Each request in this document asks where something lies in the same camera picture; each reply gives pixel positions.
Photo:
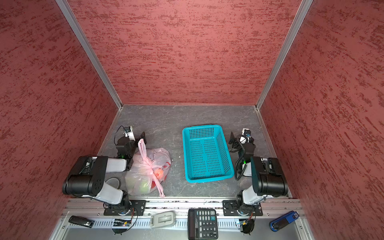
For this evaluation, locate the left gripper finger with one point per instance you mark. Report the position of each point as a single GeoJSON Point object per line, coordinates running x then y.
{"type": "Point", "coordinates": [143, 137]}
{"type": "Point", "coordinates": [131, 136]}

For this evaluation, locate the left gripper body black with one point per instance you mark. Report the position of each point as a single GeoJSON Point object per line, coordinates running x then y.
{"type": "Point", "coordinates": [135, 139]}

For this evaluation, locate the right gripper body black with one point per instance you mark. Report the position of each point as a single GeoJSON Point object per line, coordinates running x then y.
{"type": "Point", "coordinates": [238, 141]}

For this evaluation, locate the pink plastic bag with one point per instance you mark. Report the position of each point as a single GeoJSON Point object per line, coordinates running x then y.
{"type": "Point", "coordinates": [145, 162]}

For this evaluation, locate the orange fruit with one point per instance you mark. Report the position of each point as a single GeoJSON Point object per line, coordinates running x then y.
{"type": "Point", "coordinates": [159, 173]}

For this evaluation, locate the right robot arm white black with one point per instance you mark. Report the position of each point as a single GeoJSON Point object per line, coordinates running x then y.
{"type": "Point", "coordinates": [268, 179]}

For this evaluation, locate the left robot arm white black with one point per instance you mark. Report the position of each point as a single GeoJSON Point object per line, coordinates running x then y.
{"type": "Point", "coordinates": [86, 179]}

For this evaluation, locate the green fruit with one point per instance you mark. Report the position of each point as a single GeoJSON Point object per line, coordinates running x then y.
{"type": "Point", "coordinates": [145, 187]}

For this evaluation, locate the teal plastic basket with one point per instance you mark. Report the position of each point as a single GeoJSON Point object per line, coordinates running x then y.
{"type": "Point", "coordinates": [206, 154]}

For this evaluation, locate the clear tape roll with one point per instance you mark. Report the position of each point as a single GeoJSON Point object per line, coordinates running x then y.
{"type": "Point", "coordinates": [114, 182]}

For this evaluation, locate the blue handheld device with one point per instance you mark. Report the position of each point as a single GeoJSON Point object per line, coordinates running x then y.
{"type": "Point", "coordinates": [283, 221]}

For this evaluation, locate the grey plastic device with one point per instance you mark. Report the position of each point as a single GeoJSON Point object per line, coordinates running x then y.
{"type": "Point", "coordinates": [163, 220]}

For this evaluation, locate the black calculator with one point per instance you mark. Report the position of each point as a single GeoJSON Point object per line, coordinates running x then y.
{"type": "Point", "coordinates": [202, 224]}

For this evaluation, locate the black remote stick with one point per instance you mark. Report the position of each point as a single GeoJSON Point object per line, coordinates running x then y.
{"type": "Point", "coordinates": [80, 221]}

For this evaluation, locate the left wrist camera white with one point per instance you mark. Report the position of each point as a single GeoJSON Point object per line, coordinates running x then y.
{"type": "Point", "coordinates": [127, 130]}

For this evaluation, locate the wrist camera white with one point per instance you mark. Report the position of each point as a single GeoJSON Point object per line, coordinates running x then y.
{"type": "Point", "coordinates": [246, 134]}
{"type": "Point", "coordinates": [127, 130]}

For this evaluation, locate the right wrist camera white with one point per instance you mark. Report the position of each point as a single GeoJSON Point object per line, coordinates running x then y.
{"type": "Point", "coordinates": [246, 134]}

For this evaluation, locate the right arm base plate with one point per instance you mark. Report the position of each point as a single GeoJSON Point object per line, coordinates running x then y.
{"type": "Point", "coordinates": [231, 208]}

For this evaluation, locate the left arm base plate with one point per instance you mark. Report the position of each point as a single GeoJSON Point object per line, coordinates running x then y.
{"type": "Point", "coordinates": [136, 207]}

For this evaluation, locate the right circuit board with wires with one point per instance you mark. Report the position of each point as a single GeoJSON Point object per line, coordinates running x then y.
{"type": "Point", "coordinates": [246, 226]}

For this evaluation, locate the circuit board with wires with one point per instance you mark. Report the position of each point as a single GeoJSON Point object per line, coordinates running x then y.
{"type": "Point", "coordinates": [121, 226]}
{"type": "Point", "coordinates": [246, 226]}

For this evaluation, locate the left circuit board with wires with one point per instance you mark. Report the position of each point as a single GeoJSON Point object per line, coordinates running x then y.
{"type": "Point", "coordinates": [121, 226]}

